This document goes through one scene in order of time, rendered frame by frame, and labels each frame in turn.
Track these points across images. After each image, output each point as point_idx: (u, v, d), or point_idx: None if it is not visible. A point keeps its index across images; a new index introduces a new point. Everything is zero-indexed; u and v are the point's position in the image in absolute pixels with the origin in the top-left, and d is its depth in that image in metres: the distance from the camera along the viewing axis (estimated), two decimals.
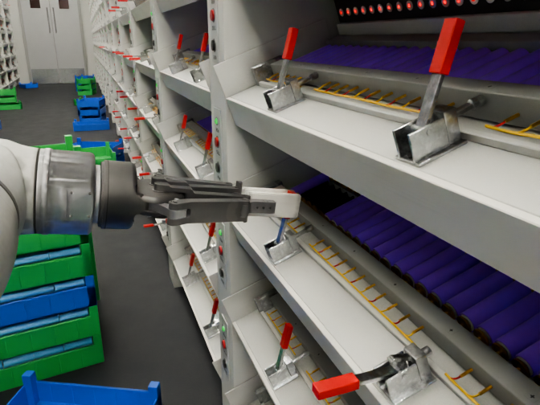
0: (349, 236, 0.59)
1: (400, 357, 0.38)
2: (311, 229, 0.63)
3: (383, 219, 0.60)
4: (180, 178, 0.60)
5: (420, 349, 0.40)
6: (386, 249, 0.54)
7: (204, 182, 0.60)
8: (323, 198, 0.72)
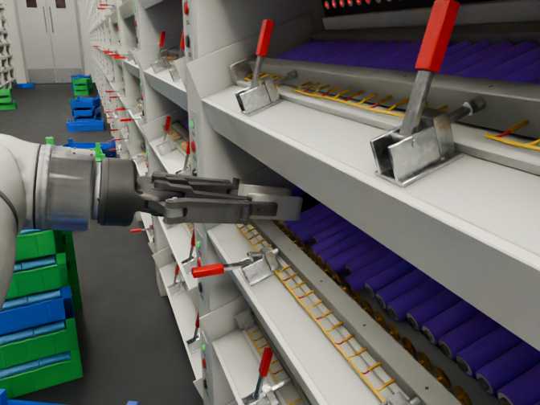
0: (321, 261, 0.52)
1: None
2: (276, 253, 0.57)
3: (359, 242, 0.53)
4: (190, 220, 0.53)
5: (407, 399, 0.33)
6: (358, 279, 0.47)
7: (216, 219, 0.54)
8: (307, 208, 0.66)
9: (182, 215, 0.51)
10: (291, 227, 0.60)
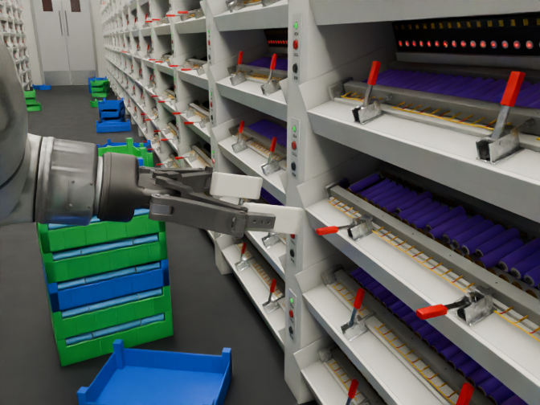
0: (407, 222, 0.77)
1: (473, 294, 0.57)
2: (372, 219, 0.81)
3: (432, 210, 0.78)
4: (165, 169, 0.61)
5: None
6: (438, 231, 0.72)
7: (185, 169, 0.63)
8: None
9: (152, 173, 0.61)
10: (378, 202, 0.85)
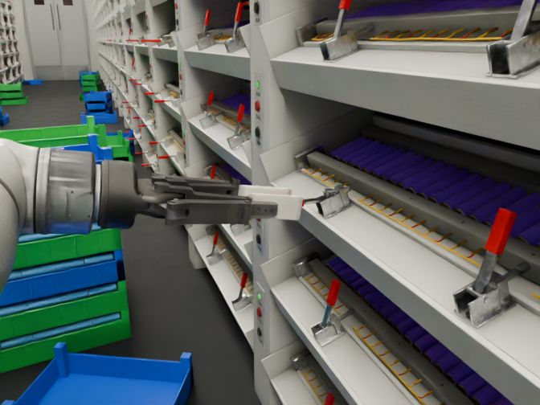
0: (402, 188, 0.60)
1: None
2: (348, 190, 0.63)
3: (435, 172, 0.60)
4: (178, 177, 0.60)
5: (517, 264, 0.40)
6: (443, 195, 0.54)
7: (202, 180, 0.61)
8: None
9: None
10: (366, 166, 0.67)
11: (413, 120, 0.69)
